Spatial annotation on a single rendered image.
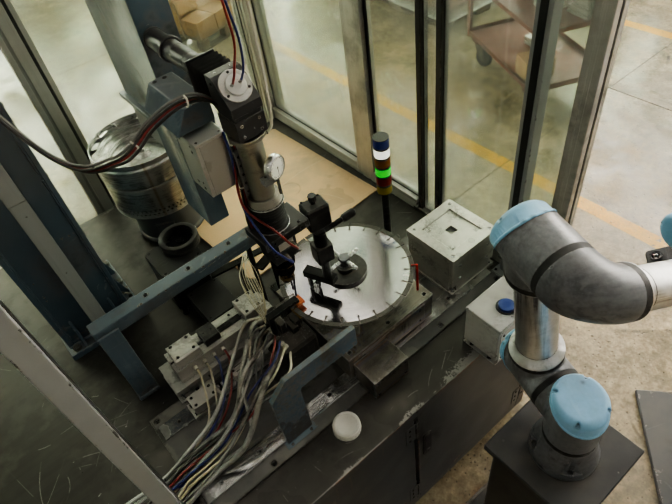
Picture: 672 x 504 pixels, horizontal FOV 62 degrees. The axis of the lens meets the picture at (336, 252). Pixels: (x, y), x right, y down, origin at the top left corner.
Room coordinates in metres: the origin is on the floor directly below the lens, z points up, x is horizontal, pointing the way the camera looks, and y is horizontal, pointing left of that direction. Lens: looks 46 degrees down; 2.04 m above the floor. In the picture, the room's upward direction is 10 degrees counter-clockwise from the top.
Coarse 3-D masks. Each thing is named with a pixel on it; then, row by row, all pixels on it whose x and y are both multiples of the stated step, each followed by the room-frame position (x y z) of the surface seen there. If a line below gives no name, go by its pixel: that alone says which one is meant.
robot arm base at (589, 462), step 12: (540, 420) 0.54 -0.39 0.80; (540, 432) 0.51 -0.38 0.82; (528, 444) 0.52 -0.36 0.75; (540, 444) 0.49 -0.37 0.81; (540, 456) 0.47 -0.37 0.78; (552, 456) 0.46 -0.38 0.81; (564, 456) 0.45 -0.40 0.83; (576, 456) 0.44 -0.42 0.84; (588, 456) 0.44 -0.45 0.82; (540, 468) 0.46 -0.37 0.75; (552, 468) 0.44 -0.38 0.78; (564, 468) 0.44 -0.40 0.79; (576, 468) 0.43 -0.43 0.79; (588, 468) 0.43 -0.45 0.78; (564, 480) 0.43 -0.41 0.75; (576, 480) 0.42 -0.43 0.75
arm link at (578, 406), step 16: (544, 384) 0.55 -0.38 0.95; (560, 384) 0.53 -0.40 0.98; (576, 384) 0.53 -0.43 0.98; (592, 384) 0.52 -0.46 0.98; (544, 400) 0.53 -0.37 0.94; (560, 400) 0.50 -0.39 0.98; (576, 400) 0.50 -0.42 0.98; (592, 400) 0.49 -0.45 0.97; (608, 400) 0.49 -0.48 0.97; (544, 416) 0.51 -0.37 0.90; (560, 416) 0.47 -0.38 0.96; (576, 416) 0.47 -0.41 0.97; (592, 416) 0.46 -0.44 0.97; (608, 416) 0.46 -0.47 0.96; (544, 432) 0.50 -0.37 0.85; (560, 432) 0.46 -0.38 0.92; (576, 432) 0.45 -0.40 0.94; (592, 432) 0.44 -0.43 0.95; (560, 448) 0.46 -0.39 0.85; (576, 448) 0.44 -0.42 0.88; (592, 448) 0.44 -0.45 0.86
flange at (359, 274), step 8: (336, 256) 1.01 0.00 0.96; (352, 256) 1.00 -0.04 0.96; (360, 256) 1.00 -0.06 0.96; (360, 264) 0.97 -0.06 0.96; (336, 272) 0.96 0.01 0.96; (344, 272) 0.95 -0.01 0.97; (352, 272) 0.95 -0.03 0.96; (360, 272) 0.94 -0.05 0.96; (344, 280) 0.93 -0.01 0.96; (352, 280) 0.92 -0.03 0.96; (360, 280) 0.92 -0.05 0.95
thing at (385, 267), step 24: (312, 240) 1.10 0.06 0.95; (336, 240) 1.08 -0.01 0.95; (360, 240) 1.07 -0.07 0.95; (384, 240) 1.05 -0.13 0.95; (312, 264) 1.01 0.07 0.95; (384, 264) 0.97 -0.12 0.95; (408, 264) 0.95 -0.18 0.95; (288, 288) 0.94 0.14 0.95; (336, 288) 0.91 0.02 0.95; (360, 288) 0.90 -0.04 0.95; (384, 288) 0.89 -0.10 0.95; (336, 312) 0.84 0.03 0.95; (360, 312) 0.83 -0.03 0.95
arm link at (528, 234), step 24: (504, 216) 0.65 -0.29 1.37; (528, 216) 0.63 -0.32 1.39; (552, 216) 0.62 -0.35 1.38; (504, 240) 0.62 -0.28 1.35; (528, 240) 0.59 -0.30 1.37; (552, 240) 0.57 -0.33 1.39; (576, 240) 0.56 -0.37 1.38; (504, 264) 0.61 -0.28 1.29; (528, 264) 0.56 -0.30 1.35; (528, 288) 0.57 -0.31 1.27; (528, 312) 0.59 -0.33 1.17; (552, 312) 0.58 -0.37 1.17; (528, 336) 0.59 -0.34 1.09; (552, 336) 0.58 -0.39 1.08; (504, 360) 0.65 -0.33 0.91; (528, 360) 0.59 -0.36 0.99; (552, 360) 0.58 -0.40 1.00; (528, 384) 0.57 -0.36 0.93
